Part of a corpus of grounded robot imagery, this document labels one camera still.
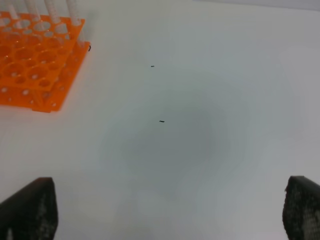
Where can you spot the orange test tube rack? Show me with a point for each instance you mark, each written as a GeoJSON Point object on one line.
{"type": "Point", "coordinates": [39, 61]}

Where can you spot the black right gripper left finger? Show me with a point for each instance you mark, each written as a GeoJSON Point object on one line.
{"type": "Point", "coordinates": [31, 213]}

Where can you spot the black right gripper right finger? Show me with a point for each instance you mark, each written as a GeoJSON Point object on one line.
{"type": "Point", "coordinates": [301, 209]}

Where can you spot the row tube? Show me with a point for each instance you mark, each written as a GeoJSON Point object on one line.
{"type": "Point", "coordinates": [32, 10]}
{"type": "Point", "coordinates": [53, 11]}
{"type": "Point", "coordinates": [11, 6]}
{"type": "Point", "coordinates": [76, 21]}

